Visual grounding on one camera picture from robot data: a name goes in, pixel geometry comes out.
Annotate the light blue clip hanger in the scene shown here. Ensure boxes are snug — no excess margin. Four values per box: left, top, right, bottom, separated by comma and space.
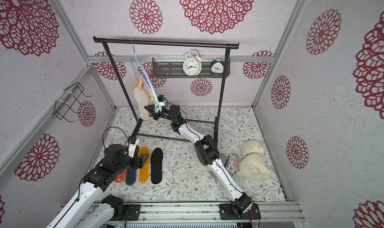
131, 40, 162, 113

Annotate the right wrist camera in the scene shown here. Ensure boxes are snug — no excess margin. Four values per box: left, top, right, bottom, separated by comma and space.
158, 95, 167, 108

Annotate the dark grey felt insole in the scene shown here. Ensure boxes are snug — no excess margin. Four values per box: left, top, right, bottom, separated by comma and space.
125, 146, 140, 186

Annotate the white dotted foam insole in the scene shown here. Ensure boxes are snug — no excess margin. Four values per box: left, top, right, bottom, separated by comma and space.
151, 148, 163, 185

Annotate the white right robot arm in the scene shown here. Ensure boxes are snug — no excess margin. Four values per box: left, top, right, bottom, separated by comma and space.
145, 105, 256, 218

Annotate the small green alarm clock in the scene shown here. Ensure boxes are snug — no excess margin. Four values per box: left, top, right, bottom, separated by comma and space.
210, 59, 225, 76

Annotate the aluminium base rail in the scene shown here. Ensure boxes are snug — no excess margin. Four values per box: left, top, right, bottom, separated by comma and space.
48, 201, 305, 228

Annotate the black wire wall basket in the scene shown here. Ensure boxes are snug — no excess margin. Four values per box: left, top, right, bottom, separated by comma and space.
53, 82, 91, 123

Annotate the orange yellow insole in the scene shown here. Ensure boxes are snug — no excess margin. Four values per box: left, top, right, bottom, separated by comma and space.
139, 147, 151, 183

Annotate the white twin-bell alarm clock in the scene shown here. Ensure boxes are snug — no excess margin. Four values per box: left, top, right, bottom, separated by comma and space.
183, 49, 203, 77

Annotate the yellow-edged grey felt insole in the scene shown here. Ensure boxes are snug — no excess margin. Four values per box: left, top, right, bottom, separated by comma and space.
134, 87, 150, 121

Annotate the black metal clothes rack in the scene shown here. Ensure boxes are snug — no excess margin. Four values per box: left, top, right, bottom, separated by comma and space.
93, 37, 240, 144

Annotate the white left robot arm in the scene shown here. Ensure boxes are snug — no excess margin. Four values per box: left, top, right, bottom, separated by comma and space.
47, 144, 150, 228

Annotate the red translucent gel insole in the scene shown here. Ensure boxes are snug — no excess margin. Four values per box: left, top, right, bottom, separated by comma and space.
115, 170, 127, 184

